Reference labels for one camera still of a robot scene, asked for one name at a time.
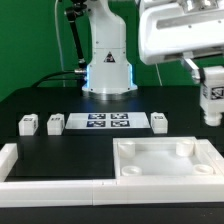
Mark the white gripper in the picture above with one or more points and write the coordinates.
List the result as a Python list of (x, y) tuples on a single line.
[(173, 29)]

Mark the white square tabletop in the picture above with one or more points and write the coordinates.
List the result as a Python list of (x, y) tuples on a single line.
[(166, 156)]

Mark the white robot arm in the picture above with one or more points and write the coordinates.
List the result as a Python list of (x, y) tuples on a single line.
[(109, 74)]

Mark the white sheet with tags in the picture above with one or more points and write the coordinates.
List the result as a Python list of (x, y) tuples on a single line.
[(115, 120)]

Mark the white U-shaped obstacle fence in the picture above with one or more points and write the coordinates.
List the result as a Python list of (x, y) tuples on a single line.
[(119, 190)]

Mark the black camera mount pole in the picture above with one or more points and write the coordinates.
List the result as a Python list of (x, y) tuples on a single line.
[(72, 13)]

